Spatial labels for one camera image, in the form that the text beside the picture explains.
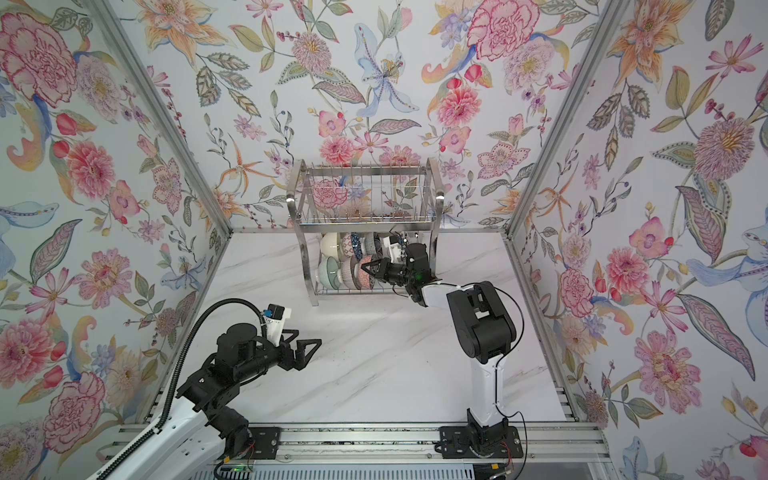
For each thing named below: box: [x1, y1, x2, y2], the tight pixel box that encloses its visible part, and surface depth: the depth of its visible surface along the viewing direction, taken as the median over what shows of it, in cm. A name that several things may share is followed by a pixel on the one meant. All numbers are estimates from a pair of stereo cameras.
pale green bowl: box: [318, 256, 341, 290], surface depth 97 cm
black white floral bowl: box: [350, 254, 373, 290], surface depth 95 cm
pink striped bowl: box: [341, 257, 356, 289], surface depth 97 cm
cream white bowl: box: [321, 232, 340, 262], surface depth 103 cm
